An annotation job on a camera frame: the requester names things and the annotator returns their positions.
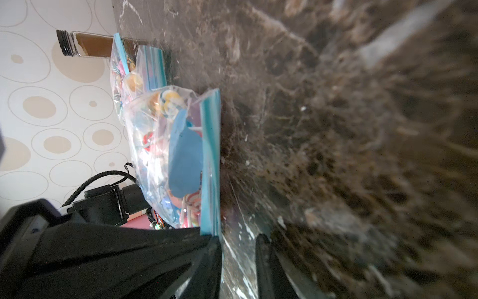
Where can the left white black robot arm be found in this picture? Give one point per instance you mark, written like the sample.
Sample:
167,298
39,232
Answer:
113,198

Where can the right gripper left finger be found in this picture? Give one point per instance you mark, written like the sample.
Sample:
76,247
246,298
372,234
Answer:
47,255

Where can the brown spice jar black cap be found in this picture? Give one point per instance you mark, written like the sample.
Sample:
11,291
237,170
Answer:
84,44

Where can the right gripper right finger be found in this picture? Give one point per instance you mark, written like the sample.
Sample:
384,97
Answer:
272,280

